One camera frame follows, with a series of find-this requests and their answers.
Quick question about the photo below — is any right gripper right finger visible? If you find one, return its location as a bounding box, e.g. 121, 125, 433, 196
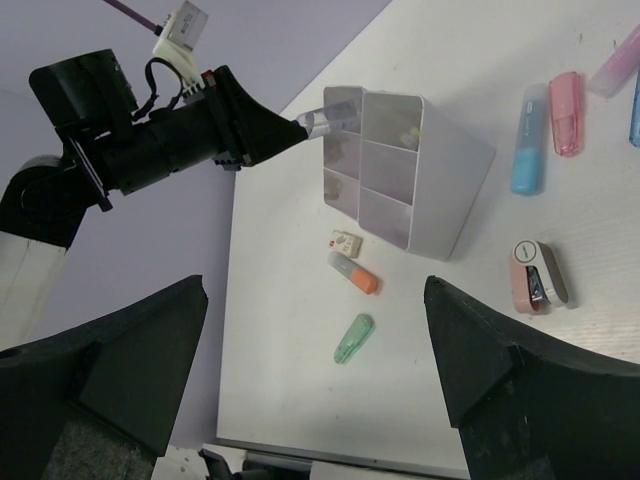
424, 276, 639, 479

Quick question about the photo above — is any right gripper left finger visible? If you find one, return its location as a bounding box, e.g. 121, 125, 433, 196
1, 275, 208, 479

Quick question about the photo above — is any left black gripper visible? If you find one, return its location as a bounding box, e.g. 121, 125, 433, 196
29, 49, 305, 211

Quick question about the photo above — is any blue white glue tube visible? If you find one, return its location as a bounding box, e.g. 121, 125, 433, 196
295, 100, 360, 140

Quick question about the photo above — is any pink small stapler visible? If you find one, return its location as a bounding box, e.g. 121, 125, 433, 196
509, 240, 569, 315

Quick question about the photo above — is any white eraser with sleeve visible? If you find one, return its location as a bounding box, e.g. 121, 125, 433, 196
329, 230, 362, 259

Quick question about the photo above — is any orange highlighter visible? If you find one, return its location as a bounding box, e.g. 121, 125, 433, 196
328, 252, 380, 295

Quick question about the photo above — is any green highlighter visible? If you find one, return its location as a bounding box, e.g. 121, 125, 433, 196
333, 313, 375, 365

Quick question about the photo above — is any light blue highlighter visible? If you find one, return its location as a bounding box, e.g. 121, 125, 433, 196
510, 84, 548, 196

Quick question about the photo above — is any blue usb-like highlighter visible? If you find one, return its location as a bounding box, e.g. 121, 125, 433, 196
629, 72, 640, 148

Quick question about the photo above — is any pink highlighter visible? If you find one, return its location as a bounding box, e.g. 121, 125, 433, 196
549, 71, 584, 157

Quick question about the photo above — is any purple highlighter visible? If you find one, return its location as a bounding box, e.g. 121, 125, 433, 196
587, 26, 639, 98

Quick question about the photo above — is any yellow white pen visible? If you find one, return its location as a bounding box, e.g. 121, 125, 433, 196
399, 127, 420, 151

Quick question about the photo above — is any white compartment organizer box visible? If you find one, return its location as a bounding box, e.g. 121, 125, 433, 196
323, 86, 495, 261

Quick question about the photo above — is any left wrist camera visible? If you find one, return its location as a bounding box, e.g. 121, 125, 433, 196
152, 1, 209, 89

